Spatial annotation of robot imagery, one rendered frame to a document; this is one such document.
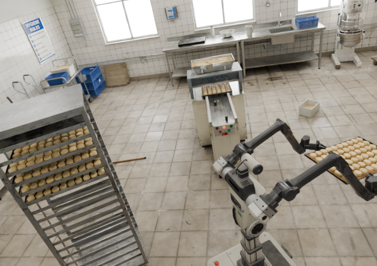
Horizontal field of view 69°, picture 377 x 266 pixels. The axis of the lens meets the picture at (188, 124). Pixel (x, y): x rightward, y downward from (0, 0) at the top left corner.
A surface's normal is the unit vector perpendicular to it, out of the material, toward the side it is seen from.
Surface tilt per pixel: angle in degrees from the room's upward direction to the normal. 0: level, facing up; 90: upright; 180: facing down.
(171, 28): 90
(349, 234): 0
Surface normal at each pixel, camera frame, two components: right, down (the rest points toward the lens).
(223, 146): 0.01, 0.51
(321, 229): -0.17, -0.85
